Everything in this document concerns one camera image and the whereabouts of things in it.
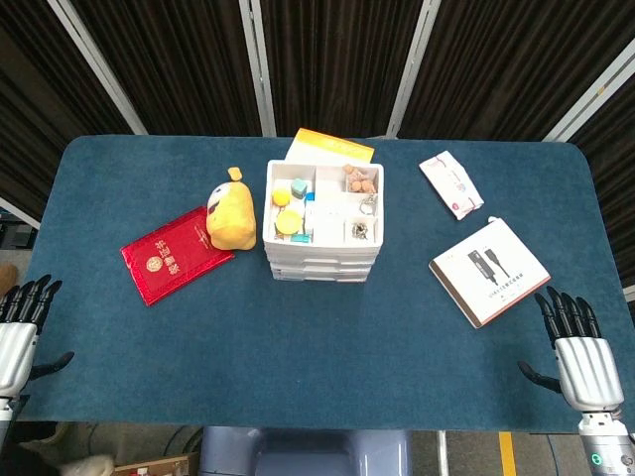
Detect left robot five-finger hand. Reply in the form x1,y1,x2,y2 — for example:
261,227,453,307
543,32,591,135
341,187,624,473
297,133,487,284
0,274,75,401

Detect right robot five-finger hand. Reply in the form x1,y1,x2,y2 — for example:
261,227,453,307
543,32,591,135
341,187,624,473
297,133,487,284
517,286,626,413

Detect cardboard box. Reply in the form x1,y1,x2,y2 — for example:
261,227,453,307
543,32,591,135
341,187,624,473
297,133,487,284
113,451,202,476

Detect white compartment storage box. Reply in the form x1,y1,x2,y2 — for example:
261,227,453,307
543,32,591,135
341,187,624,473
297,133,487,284
261,158,386,284

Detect yellow and white flat box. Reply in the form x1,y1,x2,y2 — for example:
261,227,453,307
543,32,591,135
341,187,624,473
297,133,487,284
284,127,376,165

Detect tan rounded object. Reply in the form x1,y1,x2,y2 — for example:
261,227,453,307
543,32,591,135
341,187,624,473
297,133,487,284
0,264,20,298

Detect white fluffy object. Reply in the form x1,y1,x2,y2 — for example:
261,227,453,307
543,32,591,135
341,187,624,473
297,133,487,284
59,453,115,476

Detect white table leg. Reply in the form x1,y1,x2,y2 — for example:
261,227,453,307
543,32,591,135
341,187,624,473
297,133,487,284
436,430,450,476

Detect red certificate booklet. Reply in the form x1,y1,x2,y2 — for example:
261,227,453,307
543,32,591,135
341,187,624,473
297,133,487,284
119,205,236,307

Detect white tissue pack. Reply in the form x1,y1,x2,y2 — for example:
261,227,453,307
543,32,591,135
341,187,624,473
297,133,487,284
418,150,485,221

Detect yellow plush toy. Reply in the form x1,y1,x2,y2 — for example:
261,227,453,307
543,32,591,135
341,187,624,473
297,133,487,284
204,167,258,252

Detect blue table mat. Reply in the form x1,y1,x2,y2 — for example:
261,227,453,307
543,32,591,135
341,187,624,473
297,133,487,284
17,134,625,433

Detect brown bead cluster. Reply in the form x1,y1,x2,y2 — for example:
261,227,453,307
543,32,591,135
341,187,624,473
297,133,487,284
342,163,379,193

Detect blue-grey robot torso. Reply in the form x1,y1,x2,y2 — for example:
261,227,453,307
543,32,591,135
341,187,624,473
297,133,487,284
197,426,414,476

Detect large yellow round lid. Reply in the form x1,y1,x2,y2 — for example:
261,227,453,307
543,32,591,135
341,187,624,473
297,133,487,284
275,208,303,235

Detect white cable product box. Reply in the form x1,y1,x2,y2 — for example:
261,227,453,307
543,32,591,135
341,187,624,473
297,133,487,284
428,216,553,330

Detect white metal frame post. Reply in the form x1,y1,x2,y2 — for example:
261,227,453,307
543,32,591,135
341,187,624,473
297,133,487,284
47,0,149,136
0,196,41,230
385,0,442,139
237,0,277,138
541,49,635,144

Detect black floor cable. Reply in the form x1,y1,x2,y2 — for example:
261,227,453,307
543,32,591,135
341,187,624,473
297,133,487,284
166,425,205,456

